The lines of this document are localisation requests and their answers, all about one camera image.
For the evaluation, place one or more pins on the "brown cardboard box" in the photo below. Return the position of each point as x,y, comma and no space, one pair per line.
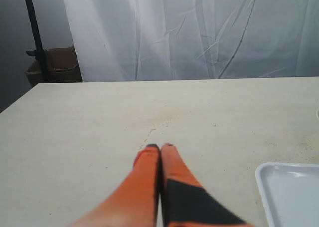
62,65

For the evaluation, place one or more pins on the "white wrinkled backdrop curtain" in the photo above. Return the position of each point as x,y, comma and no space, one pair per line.
135,40

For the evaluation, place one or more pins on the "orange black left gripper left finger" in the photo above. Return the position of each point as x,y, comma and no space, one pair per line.
134,203

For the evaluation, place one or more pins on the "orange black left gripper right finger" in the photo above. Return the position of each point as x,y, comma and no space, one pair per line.
185,202

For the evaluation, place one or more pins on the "black metal stand pole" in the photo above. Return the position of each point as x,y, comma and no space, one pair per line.
39,52

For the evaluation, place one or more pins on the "white rectangular plastic tray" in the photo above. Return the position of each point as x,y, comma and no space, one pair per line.
289,193

